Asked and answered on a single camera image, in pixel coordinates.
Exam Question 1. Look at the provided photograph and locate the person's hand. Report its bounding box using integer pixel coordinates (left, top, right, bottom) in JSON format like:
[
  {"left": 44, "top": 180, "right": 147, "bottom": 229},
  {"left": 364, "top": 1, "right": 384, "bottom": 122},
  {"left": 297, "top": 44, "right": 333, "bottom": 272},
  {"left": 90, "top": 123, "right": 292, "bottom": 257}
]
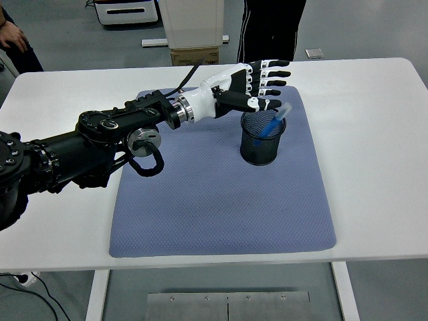
[{"left": 0, "top": 25, "right": 29, "bottom": 53}]

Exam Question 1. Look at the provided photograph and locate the white appliance with black slot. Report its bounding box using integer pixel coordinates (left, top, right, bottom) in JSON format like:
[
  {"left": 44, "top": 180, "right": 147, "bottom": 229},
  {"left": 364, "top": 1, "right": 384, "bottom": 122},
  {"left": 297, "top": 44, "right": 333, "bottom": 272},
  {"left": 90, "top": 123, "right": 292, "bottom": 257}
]
[{"left": 92, "top": 0, "right": 159, "bottom": 27}]

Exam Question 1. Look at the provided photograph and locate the black floor cable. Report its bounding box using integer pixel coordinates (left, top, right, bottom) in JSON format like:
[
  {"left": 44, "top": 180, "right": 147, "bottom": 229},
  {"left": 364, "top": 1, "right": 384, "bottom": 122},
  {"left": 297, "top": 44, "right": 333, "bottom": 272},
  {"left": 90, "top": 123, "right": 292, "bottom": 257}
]
[{"left": 0, "top": 272, "right": 72, "bottom": 321}]

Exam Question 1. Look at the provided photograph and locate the white table leg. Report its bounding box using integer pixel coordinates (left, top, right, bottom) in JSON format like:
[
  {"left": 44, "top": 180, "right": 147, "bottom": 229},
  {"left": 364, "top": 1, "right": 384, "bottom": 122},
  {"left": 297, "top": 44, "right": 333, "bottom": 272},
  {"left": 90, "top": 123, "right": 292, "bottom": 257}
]
[
  {"left": 330, "top": 261, "right": 360, "bottom": 321},
  {"left": 85, "top": 269, "right": 110, "bottom": 321}
]

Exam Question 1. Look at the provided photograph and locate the black mesh pen holder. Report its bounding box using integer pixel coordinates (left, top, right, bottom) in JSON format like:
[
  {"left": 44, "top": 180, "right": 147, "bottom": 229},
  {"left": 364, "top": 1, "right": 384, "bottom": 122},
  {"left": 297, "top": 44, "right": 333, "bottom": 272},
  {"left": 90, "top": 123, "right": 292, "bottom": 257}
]
[{"left": 239, "top": 109, "right": 288, "bottom": 167}]

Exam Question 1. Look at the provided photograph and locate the white power strip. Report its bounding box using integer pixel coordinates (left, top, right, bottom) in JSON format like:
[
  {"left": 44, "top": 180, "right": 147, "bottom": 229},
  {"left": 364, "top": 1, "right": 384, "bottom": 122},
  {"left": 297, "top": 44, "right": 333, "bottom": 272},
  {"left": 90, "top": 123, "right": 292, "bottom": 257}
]
[{"left": 13, "top": 271, "right": 41, "bottom": 288}]

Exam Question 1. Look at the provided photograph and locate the brown cardboard box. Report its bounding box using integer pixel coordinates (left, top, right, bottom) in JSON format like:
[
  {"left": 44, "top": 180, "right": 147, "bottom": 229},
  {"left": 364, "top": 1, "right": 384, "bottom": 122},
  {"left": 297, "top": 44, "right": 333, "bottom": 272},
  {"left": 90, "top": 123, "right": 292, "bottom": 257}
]
[{"left": 170, "top": 46, "right": 221, "bottom": 67}]

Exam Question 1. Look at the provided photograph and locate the blue marker with clear cap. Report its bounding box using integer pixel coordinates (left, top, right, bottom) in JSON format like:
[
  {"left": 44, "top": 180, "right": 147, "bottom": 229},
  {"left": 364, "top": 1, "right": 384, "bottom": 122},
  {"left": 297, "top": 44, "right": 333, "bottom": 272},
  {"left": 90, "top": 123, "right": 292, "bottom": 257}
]
[{"left": 253, "top": 102, "right": 293, "bottom": 148}]

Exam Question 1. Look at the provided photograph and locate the grey metal plate with screws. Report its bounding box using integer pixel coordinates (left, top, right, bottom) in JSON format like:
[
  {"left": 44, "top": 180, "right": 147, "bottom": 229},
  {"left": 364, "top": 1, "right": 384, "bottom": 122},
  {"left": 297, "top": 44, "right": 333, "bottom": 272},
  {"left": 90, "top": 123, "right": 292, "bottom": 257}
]
[{"left": 146, "top": 291, "right": 311, "bottom": 321}]

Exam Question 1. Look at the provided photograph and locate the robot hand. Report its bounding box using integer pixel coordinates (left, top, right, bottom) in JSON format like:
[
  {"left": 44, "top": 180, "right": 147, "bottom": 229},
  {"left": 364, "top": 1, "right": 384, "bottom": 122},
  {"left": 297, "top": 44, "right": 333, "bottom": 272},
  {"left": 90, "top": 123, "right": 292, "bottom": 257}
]
[{"left": 189, "top": 59, "right": 292, "bottom": 122}]

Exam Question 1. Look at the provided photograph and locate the blue-grey quilted mat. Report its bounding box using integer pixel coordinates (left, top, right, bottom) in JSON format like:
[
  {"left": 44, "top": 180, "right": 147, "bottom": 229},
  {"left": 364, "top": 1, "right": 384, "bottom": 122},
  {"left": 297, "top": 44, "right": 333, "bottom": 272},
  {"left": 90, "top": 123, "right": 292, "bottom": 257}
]
[{"left": 109, "top": 85, "right": 338, "bottom": 258}]

